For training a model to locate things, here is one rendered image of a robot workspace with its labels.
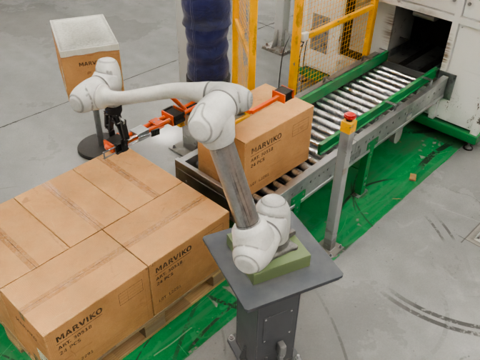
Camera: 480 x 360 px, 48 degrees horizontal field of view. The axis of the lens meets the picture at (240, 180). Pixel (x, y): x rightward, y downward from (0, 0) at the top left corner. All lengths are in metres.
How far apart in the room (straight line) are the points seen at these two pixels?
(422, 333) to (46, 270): 2.10
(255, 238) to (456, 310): 1.75
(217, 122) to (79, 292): 1.25
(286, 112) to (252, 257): 1.30
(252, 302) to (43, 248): 1.22
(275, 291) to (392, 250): 1.55
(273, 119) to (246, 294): 1.17
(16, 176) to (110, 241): 1.73
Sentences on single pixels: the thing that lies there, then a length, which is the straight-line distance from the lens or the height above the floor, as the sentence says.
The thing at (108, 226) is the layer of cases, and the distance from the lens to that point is 3.10.
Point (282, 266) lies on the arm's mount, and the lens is 2.46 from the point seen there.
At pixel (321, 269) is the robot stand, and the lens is 2.55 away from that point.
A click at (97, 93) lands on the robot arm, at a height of 1.55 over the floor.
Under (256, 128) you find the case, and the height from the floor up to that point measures 0.95.
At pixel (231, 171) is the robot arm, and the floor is 1.36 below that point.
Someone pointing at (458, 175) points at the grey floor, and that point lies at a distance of 4.69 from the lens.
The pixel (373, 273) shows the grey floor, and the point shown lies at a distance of 3.65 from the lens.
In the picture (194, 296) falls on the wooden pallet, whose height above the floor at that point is 0.02.
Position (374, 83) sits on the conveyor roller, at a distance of 4.64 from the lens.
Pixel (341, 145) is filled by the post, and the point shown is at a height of 0.84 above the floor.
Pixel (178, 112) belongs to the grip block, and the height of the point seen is 1.21.
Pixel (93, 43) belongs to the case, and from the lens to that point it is 4.03.
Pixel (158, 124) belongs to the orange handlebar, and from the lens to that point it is 2.65.
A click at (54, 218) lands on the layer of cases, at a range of 3.23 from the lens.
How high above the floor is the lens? 2.58
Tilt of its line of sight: 37 degrees down
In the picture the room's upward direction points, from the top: 1 degrees clockwise
